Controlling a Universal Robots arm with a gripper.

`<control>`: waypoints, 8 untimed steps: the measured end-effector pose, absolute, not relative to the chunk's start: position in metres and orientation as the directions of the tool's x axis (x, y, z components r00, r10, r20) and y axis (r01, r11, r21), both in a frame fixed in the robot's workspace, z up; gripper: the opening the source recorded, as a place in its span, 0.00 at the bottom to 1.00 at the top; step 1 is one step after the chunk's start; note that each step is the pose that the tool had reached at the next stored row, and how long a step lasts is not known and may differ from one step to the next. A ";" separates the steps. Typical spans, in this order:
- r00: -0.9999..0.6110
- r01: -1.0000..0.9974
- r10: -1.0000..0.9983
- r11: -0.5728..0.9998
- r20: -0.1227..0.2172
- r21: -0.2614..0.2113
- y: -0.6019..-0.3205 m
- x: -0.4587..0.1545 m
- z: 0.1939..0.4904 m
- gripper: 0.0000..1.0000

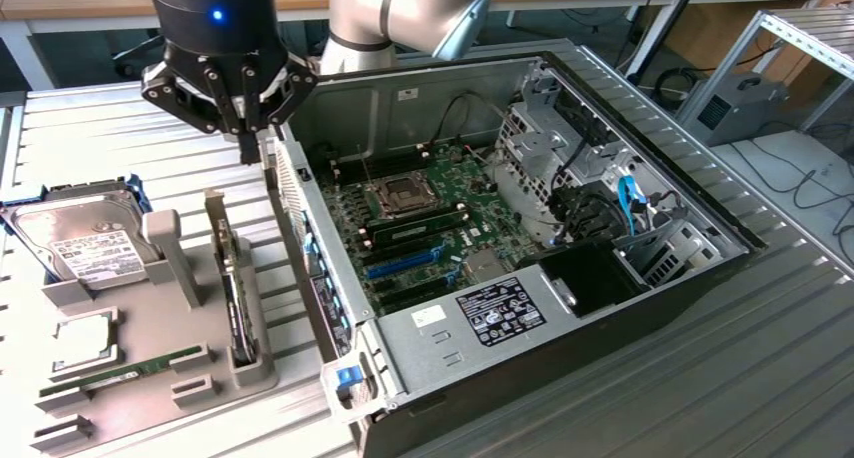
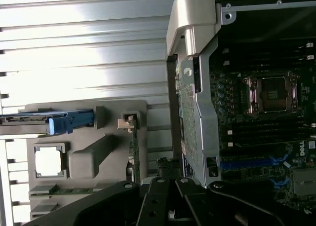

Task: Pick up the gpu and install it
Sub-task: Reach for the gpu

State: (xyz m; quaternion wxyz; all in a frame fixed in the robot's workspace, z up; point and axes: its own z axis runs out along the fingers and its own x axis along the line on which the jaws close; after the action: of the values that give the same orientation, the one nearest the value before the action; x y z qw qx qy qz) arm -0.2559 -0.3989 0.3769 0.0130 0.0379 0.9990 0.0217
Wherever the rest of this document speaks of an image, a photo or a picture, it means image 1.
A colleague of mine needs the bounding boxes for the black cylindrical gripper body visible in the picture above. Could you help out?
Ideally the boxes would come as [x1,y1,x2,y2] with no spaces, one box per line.
[145,0,291,100]

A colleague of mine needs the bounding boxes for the black office chair base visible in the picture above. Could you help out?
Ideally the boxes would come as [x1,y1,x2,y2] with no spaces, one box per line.
[108,27,169,77]

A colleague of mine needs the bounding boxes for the hard disk drive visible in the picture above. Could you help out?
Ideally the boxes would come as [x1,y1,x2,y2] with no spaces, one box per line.
[0,173,154,285]

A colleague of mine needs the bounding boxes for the silver hard disk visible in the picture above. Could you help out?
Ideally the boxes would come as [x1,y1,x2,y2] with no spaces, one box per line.
[10,189,161,292]

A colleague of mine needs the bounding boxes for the installed green RAM stick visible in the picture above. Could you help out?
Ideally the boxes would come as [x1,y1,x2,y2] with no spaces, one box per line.
[367,213,464,245]

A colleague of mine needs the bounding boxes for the green motherboard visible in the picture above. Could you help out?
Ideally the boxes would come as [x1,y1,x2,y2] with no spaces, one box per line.
[317,145,535,315]

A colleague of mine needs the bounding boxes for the metal disk bay cage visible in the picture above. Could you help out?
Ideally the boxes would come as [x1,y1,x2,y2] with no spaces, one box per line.
[493,57,641,239]

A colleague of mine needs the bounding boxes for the blue expansion slot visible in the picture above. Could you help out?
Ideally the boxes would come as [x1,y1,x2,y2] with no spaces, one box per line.
[361,246,444,280]

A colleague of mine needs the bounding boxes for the silver CPU chip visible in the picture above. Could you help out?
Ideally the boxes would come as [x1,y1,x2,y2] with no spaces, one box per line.
[52,320,120,370]

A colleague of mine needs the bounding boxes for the grey plastic parts rack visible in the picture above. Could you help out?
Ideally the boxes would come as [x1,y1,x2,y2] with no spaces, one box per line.
[28,209,280,455]

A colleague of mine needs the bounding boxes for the open black PC case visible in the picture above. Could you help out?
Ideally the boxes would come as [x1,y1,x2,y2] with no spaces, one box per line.
[263,50,767,458]

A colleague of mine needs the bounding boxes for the grey power supply unit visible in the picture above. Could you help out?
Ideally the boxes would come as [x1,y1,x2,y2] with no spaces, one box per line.
[369,263,563,400]

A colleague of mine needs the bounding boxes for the loose green RAM stick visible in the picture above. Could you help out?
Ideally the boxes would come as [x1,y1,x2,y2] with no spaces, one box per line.
[37,344,205,398]

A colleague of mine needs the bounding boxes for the black tripod pole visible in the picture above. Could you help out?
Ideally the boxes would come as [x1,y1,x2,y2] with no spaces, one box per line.
[624,0,703,77]

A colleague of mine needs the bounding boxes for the blue case latch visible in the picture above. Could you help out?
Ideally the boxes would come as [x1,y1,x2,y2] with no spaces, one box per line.
[332,366,363,393]

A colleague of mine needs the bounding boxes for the grey box with vent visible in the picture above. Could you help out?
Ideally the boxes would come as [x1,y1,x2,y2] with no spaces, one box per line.
[691,69,794,148]

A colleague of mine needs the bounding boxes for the black looped wire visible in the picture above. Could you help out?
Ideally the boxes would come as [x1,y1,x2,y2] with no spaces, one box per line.
[425,92,503,150]

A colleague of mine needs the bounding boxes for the CPU socket with metal frame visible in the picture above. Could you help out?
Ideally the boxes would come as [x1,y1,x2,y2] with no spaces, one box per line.
[369,173,436,216]

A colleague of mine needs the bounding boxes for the graphics card with metal bracket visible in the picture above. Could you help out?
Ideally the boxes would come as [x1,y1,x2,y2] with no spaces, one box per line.
[201,187,260,365]

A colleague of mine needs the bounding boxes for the blue SATA wire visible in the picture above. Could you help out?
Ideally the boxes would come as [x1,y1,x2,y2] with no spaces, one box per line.
[615,172,647,240]

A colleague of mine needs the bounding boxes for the aluminium profile frame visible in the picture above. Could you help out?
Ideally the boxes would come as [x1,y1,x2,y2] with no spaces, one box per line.
[671,5,854,131]

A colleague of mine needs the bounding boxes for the black cables on floor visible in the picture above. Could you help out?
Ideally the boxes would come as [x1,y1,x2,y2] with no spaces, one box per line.
[726,122,854,239]

